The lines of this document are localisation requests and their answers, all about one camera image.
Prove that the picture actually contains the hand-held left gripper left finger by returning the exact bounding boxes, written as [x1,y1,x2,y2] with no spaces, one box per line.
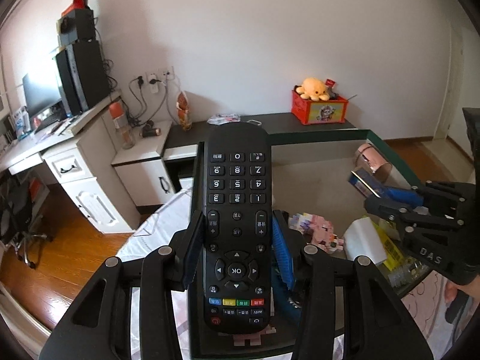
[39,208,205,360]

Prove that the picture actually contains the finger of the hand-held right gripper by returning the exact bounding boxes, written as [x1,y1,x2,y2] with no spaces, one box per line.
[364,196,466,234]
[384,181,470,208]

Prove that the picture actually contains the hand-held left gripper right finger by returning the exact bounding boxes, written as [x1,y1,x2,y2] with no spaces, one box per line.
[272,209,430,360]

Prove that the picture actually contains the clear plastic container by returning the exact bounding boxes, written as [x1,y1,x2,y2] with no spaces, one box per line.
[388,260,430,287]

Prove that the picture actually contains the yellow highlighter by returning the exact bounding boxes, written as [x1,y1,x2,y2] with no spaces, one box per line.
[377,219,406,271]

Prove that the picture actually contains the blue highlighter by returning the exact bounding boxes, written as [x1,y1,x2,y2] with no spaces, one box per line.
[348,168,421,205]

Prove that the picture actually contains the white charger plug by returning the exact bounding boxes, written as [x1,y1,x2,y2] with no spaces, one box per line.
[343,215,389,265]

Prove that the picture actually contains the pink checkered small item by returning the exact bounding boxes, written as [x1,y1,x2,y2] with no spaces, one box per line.
[289,214,345,254]

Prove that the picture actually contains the rose gold metal cup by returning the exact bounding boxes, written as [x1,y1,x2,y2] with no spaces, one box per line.
[354,143,392,184]

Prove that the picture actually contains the pink storage box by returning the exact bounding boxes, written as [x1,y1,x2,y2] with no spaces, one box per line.
[189,129,432,360]

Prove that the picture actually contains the person's right hand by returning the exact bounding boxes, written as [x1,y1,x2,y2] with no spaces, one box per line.
[455,270,480,308]

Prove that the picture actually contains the pink quilt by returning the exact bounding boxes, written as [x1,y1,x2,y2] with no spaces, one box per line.
[403,270,480,360]

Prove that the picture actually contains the black and white low cabinet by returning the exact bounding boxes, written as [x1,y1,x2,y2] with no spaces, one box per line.
[111,112,357,216]

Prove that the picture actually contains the red toy box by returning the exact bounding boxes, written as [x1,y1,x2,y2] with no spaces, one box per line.
[292,89,349,125]

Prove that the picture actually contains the white desk with drawers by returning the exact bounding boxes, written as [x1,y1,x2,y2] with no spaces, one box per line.
[0,90,137,233]

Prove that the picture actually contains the white door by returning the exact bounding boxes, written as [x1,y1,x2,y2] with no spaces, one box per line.
[433,22,473,143]

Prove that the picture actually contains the black cylindrical device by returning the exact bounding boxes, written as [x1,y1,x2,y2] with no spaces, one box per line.
[141,120,162,138]

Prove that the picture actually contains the white plastic bag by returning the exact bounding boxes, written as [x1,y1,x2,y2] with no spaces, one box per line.
[207,113,240,125]

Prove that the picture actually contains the orange plastic bag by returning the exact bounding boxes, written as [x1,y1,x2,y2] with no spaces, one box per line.
[175,91,194,132]

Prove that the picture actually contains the orange octopus plush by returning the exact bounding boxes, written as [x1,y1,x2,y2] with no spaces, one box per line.
[295,78,331,101]

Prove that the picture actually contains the bottle with orange cap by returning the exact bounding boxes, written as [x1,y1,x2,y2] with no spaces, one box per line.
[109,102,135,150]

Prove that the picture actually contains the black office chair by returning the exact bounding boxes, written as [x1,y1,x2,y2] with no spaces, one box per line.
[0,176,53,270]

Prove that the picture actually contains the black computer tower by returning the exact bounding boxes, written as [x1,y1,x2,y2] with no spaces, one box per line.
[54,40,111,115]

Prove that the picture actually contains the blue and white box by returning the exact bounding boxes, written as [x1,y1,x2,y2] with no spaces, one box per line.
[13,107,31,139]

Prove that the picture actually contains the black computer monitor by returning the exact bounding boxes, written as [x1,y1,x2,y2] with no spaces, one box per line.
[22,73,62,121]

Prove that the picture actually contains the black speaker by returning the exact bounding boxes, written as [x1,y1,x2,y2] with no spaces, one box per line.
[57,9,96,46]

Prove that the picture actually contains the white wall sockets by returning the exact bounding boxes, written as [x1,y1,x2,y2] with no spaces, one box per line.
[145,67,175,94]

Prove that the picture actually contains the black power cable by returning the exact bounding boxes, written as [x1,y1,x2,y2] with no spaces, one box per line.
[127,76,167,128]

